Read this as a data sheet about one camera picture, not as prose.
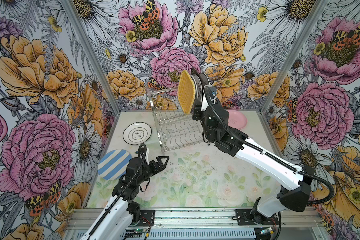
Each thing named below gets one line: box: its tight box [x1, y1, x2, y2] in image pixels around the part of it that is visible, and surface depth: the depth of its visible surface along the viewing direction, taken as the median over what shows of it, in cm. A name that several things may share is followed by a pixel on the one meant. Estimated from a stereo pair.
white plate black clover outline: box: [122, 122, 152, 145], surface depth 110 cm
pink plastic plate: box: [227, 110, 247, 130], surface depth 118 cm
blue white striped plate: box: [97, 149, 132, 181], surface depth 96 cm
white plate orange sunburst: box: [199, 72, 210, 95], surface depth 74 cm
